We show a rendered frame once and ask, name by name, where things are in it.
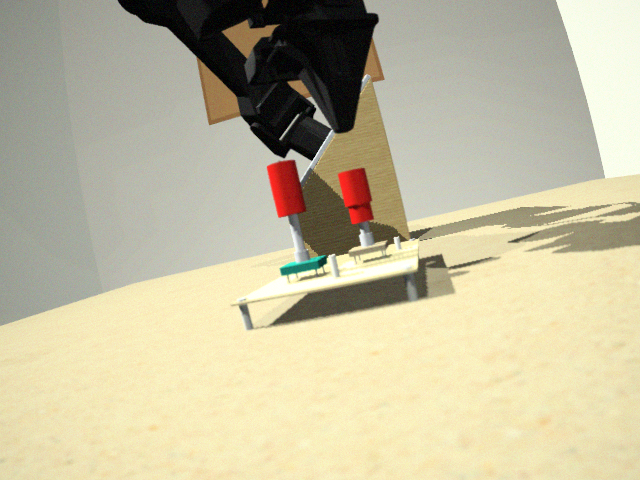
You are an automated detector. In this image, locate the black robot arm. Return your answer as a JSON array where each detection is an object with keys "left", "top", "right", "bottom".
[{"left": 117, "top": 0, "right": 332, "bottom": 161}]

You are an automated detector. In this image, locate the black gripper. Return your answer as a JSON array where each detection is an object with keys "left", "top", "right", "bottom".
[{"left": 245, "top": 0, "right": 379, "bottom": 134}]

